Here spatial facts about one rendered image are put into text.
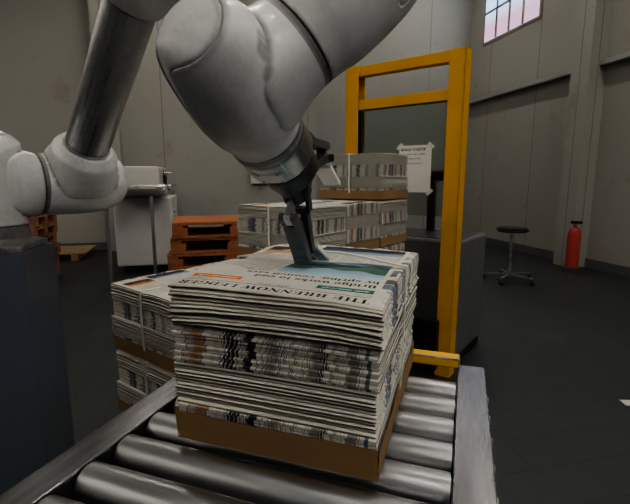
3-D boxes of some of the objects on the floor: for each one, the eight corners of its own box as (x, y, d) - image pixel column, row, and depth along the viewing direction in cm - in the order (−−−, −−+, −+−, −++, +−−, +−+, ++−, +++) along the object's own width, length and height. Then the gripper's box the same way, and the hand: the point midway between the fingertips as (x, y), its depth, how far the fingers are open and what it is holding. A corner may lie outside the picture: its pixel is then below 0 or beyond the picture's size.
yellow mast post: (342, 348, 300) (346, 68, 270) (349, 345, 307) (353, 70, 277) (354, 352, 295) (358, 65, 264) (361, 348, 302) (366, 68, 271)
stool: (513, 274, 538) (517, 224, 527) (550, 285, 482) (555, 229, 471) (474, 276, 524) (477, 225, 514) (506, 288, 468) (511, 231, 458)
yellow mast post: (434, 374, 261) (449, 49, 230) (439, 369, 268) (455, 52, 237) (448, 378, 256) (466, 45, 225) (453, 373, 263) (472, 49, 232)
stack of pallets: (283, 287, 471) (282, 213, 457) (298, 307, 397) (297, 220, 384) (175, 294, 443) (171, 215, 430) (170, 317, 370) (165, 223, 356)
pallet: (99, 251, 705) (98, 244, 703) (85, 260, 626) (84, 253, 624) (15, 254, 677) (14, 247, 675) (-11, 264, 598) (-12, 256, 596)
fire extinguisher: (589, 273, 544) (594, 221, 533) (570, 274, 537) (575, 222, 527) (571, 268, 571) (575, 219, 560) (553, 269, 565) (557, 220, 554)
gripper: (272, 75, 59) (317, 156, 78) (234, 247, 52) (294, 290, 71) (324, 70, 57) (357, 155, 76) (292, 250, 49) (338, 293, 69)
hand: (325, 218), depth 73 cm, fingers open, 13 cm apart
